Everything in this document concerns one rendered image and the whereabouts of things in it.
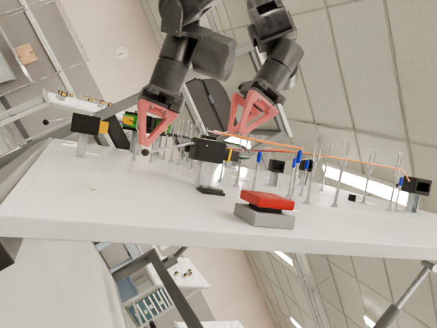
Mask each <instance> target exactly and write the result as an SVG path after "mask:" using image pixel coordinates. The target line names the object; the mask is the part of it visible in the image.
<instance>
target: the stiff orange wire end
mask: <svg viewBox="0 0 437 328"><path fill-rule="evenodd" d="M208 131H209V130H208ZM209 132H213V133H214V134H217V135H226V136H230V137H236V138H240V139H247V140H251V141H257V142H261V143H267V144H274V145H278V146H284V147H288V148H294V149H300V150H303V149H304V148H300V147H297V146H290V145H286V144H280V143H274V142H270V141H264V140H260V139H253V138H249V137H243V136H240V135H233V134H229V133H223V132H221V131H216V130H214V131H209Z"/></svg>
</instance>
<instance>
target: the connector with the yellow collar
mask: <svg viewBox="0 0 437 328"><path fill-rule="evenodd" d="M229 151H230V150H229V149H225V153H224V159H226V160H228V155H229ZM239 154H240V152H238V151H234V150H232V154H231V158H230V161H235V162H238V159H239Z"/></svg>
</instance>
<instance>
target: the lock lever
mask: <svg viewBox="0 0 437 328"><path fill-rule="evenodd" d="M192 144H194V142H190V143H184V144H179V145H175V146H169V147H164V148H158V149H155V150H150V149H149V154H150V153H152V152H159V151H163V150H169V149H173V148H179V147H182V146H188V145H192Z"/></svg>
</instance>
